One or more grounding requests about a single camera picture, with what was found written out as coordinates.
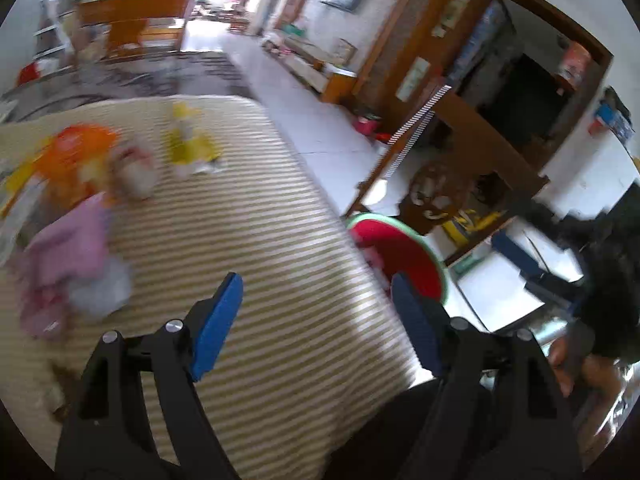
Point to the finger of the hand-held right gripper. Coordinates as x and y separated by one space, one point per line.
545 291
515 254

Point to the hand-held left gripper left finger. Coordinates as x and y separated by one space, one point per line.
220 320

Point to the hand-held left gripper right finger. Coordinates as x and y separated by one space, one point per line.
415 327

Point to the red basin with green rim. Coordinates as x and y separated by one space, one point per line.
405 255

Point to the yellow box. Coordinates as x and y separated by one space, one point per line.
189 147

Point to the person's right hand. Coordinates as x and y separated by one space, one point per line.
592 370

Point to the yellow packet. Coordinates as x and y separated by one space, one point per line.
467 222

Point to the striped tablecloth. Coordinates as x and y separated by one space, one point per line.
250 240

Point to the brown woven basket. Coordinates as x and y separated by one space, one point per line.
437 195

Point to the white plastic bag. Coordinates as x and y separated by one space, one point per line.
107 287

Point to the wooden table with striped edge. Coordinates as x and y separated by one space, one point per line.
475 135

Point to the blue printed box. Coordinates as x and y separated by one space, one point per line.
609 119

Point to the pink cloth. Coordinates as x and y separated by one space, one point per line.
70 255

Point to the small red bucket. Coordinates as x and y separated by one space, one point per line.
367 125

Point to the white paper poster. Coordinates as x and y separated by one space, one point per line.
412 79

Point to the orange snack packet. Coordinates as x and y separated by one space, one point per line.
77 157

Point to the grey patterned rug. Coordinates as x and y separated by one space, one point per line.
165 72

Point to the framed picture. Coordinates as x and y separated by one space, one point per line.
345 51

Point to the low television cabinet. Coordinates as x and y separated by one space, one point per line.
320 67

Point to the red cloth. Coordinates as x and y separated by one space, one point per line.
30 74

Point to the wooden partition wall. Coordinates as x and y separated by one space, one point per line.
400 35

